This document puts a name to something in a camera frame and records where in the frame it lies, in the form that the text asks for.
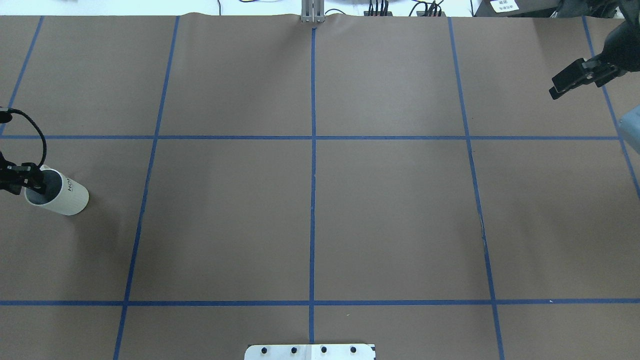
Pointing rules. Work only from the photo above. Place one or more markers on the orange black electronics board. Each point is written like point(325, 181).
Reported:
point(378, 8)

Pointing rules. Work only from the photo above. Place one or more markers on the white mug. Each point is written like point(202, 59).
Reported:
point(62, 194)

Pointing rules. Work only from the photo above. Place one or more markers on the white pedestal column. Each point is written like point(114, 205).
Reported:
point(327, 351)

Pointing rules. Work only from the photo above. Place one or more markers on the aluminium frame post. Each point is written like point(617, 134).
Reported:
point(313, 11)

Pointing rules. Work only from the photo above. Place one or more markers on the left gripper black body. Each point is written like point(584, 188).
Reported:
point(621, 51)

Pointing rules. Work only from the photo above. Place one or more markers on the black printer device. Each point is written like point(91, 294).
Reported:
point(606, 9)

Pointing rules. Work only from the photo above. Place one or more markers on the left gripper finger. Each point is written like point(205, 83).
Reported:
point(583, 65)
point(582, 85)

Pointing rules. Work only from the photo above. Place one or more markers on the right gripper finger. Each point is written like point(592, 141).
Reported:
point(35, 181)

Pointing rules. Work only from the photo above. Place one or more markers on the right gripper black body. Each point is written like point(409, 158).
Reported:
point(15, 178)

